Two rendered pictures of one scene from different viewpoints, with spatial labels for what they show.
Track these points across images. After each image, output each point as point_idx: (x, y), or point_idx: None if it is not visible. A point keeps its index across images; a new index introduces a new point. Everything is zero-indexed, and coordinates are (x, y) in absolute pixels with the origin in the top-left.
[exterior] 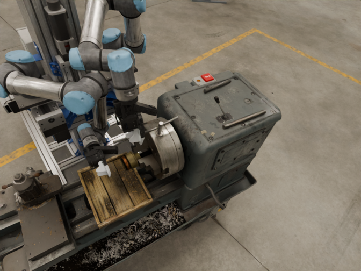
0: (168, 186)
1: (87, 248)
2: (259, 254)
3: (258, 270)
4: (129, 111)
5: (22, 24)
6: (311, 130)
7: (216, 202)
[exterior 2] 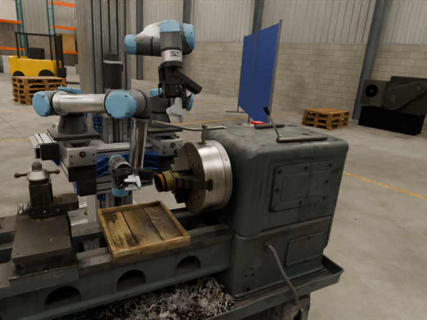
0: (213, 233)
1: None
2: None
3: None
4: (173, 77)
5: None
6: (423, 260)
7: (283, 275)
